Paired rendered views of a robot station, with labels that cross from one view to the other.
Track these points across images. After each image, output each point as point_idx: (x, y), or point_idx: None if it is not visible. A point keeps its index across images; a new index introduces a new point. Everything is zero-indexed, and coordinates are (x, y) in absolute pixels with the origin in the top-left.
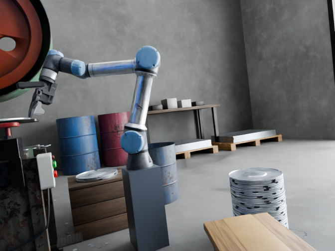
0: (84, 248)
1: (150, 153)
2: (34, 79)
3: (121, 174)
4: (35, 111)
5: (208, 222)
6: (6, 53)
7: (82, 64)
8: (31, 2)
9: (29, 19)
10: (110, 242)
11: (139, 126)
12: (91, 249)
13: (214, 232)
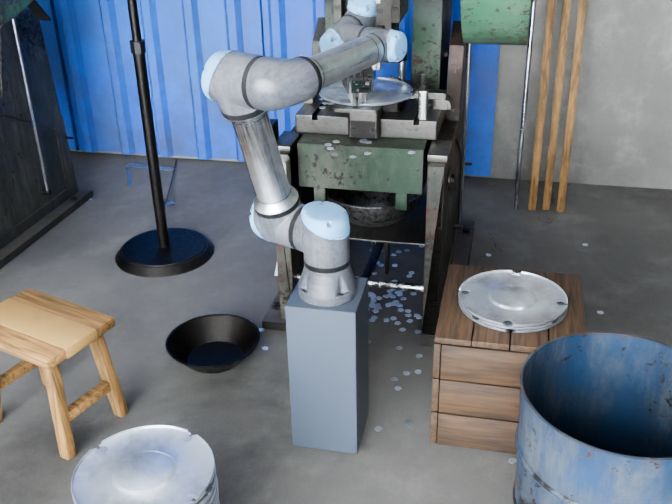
0: (411, 365)
1: (529, 369)
2: (478, 21)
3: (477, 331)
4: (350, 96)
5: (106, 318)
6: None
7: (320, 42)
8: None
9: None
10: (396, 392)
11: (256, 197)
12: (398, 371)
13: (87, 311)
